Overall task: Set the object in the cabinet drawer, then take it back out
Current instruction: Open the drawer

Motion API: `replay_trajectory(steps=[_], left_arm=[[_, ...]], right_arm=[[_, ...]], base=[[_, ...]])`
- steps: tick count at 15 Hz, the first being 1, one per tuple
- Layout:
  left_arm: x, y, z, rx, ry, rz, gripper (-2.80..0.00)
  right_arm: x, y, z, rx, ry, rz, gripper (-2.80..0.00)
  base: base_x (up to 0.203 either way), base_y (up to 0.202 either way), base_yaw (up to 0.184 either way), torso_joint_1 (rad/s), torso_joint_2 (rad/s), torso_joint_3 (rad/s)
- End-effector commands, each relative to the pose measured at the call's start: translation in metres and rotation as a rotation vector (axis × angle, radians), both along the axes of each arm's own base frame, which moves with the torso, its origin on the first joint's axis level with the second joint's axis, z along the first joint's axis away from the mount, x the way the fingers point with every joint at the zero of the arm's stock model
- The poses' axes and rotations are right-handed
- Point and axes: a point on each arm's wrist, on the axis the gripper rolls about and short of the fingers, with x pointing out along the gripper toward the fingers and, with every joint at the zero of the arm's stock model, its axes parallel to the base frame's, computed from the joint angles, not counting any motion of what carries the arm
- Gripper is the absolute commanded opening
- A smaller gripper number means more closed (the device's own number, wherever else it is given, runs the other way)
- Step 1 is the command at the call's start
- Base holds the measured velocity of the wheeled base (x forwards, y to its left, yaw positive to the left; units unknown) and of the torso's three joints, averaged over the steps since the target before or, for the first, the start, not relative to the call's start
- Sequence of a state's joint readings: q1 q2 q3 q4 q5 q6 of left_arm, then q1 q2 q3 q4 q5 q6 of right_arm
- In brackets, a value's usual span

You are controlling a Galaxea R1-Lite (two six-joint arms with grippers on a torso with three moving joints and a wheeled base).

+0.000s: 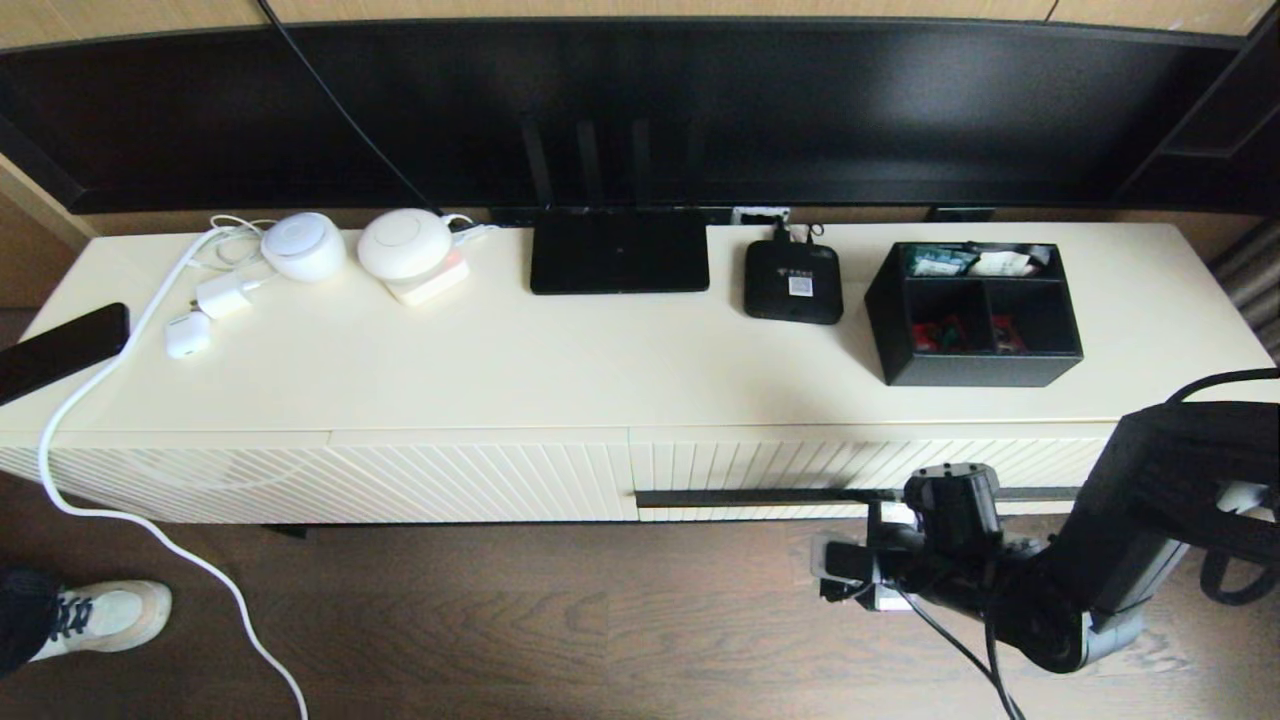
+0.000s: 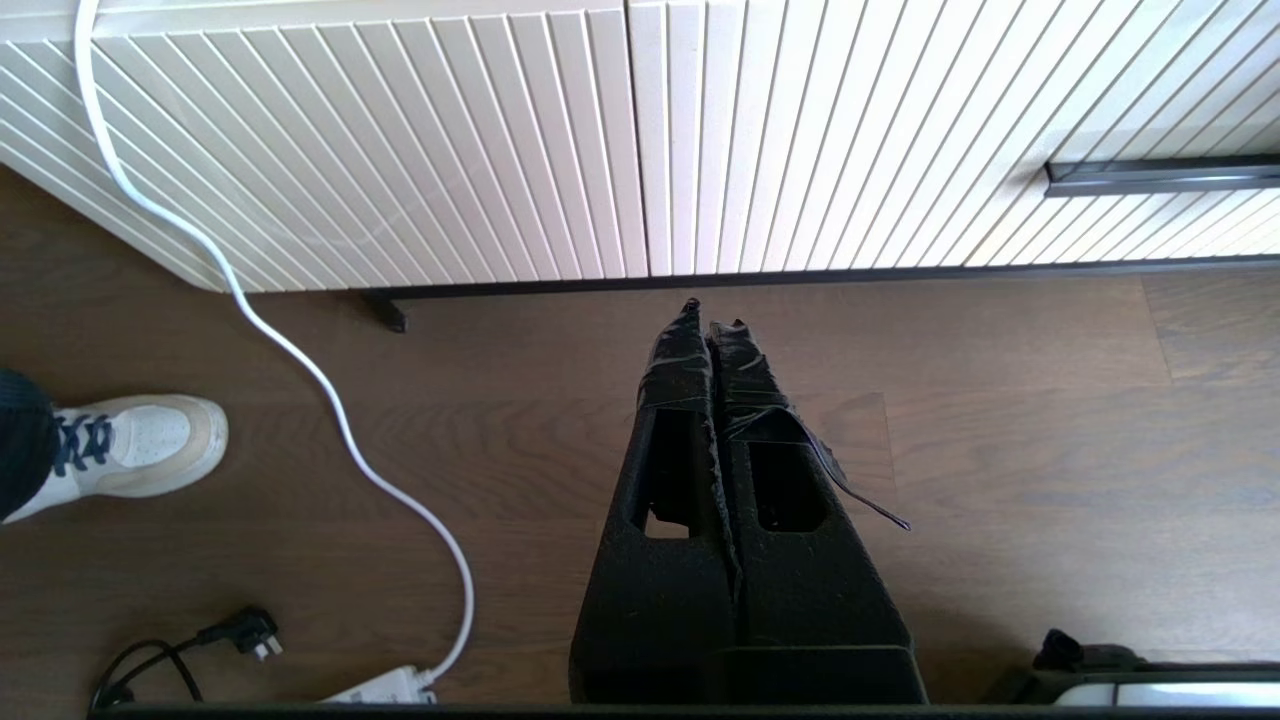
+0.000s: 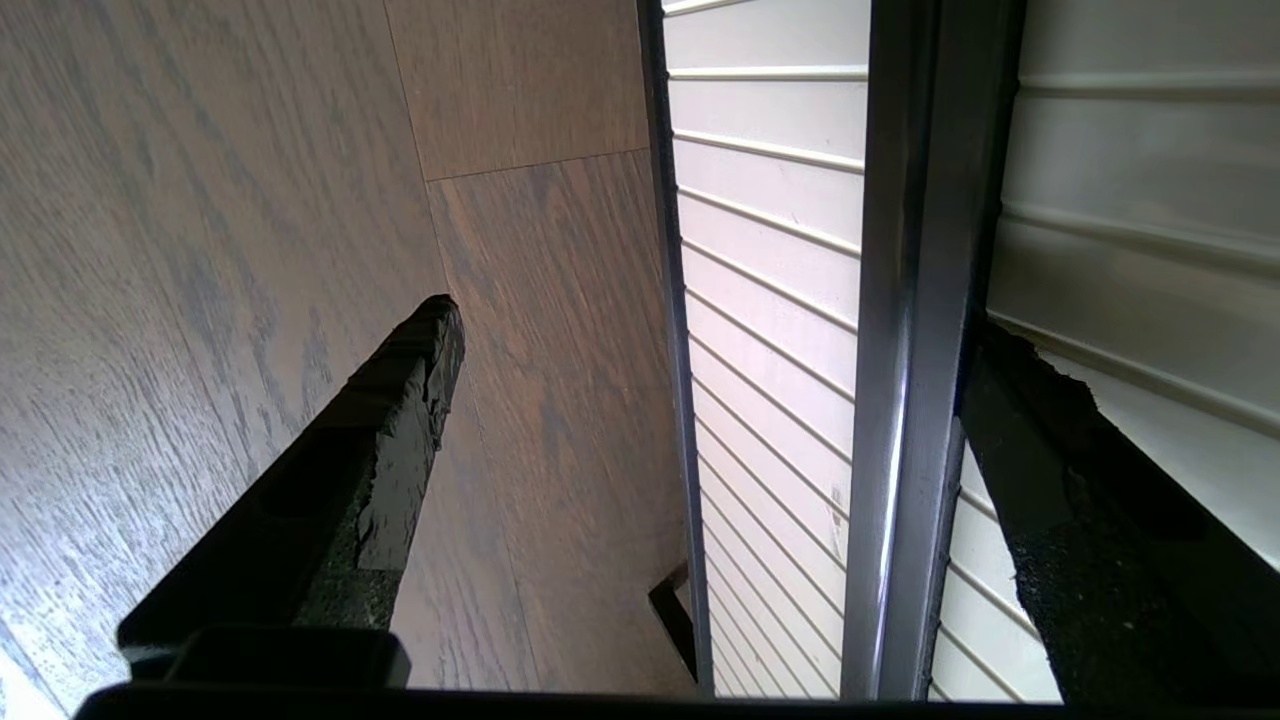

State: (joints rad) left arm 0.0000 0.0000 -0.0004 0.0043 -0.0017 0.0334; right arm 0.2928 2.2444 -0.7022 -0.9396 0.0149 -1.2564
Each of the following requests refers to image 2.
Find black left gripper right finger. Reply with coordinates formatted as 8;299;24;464
708;318;929;706

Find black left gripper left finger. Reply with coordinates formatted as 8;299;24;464
568;297;741;706

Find dark cabinet handle bar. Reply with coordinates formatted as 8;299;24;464
1044;155;1280;199

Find cream ribbed drawer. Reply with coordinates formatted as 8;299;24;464
1045;0;1280;169

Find grey black robot base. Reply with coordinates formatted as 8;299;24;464
985;628;1280;707

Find cream tv cabinet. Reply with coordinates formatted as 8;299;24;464
0;0;1280;298

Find white power strip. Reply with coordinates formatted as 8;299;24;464
320;665;439;707

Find cream ribbed flat front panel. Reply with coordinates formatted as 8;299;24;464
626;0;1161;279

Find cream ribbed rounded front panel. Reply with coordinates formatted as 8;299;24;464
0;8;651;294

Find white sneaker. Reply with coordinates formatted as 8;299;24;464
0;393;230;527

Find dark trouser leg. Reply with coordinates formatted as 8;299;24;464
0;368;58;523

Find black plug with cable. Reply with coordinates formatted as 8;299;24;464
90;605;285;713

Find thick white power cable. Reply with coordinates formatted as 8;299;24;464
73;0;477;691

